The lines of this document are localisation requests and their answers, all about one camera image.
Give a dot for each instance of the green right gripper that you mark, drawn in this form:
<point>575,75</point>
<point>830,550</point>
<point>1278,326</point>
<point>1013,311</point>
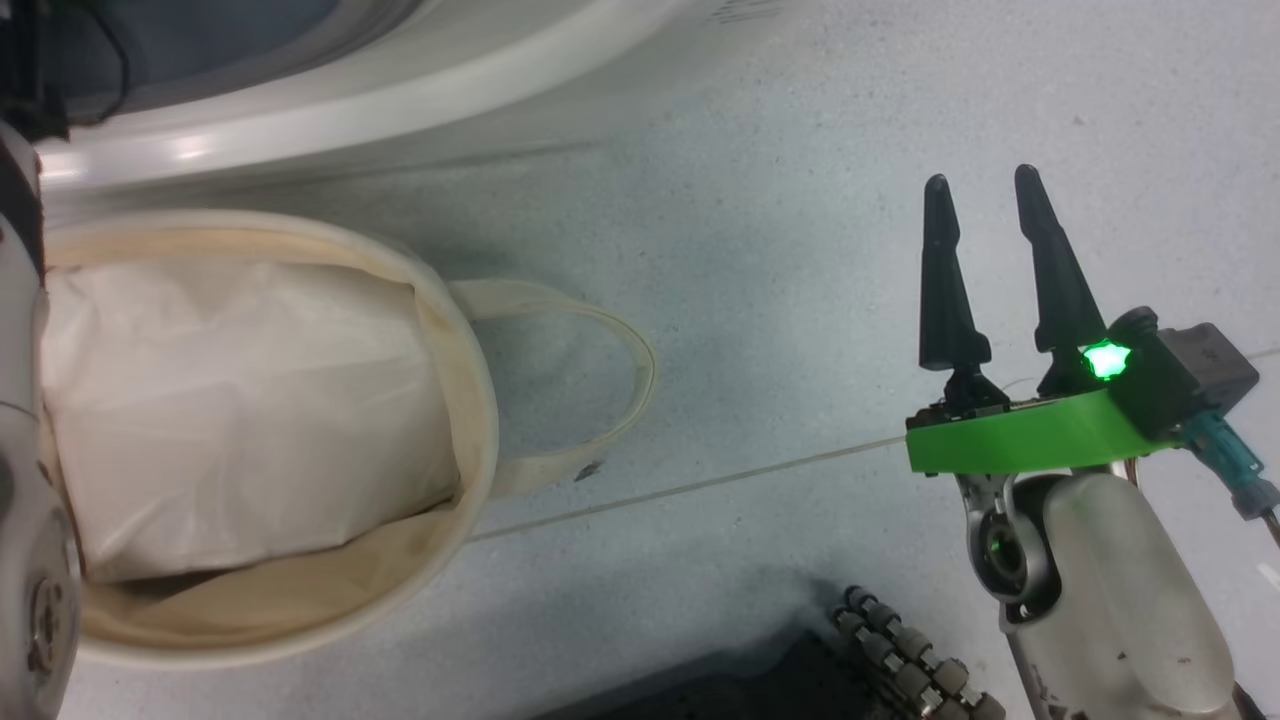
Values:
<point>1020,440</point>

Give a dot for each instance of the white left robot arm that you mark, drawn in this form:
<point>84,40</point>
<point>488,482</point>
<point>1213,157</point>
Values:
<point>15,350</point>

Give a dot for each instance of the white front-load washing machine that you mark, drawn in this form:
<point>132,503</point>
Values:
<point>400,100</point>

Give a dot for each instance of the cream canvas laundry basket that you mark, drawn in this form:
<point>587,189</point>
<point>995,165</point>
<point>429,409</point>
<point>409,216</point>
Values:
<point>470,400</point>

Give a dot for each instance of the white padding bag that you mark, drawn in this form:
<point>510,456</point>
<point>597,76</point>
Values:
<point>250,400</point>

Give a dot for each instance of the dark grey right wrist camera box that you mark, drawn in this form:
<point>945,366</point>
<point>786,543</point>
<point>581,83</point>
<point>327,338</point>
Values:
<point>1215,365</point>

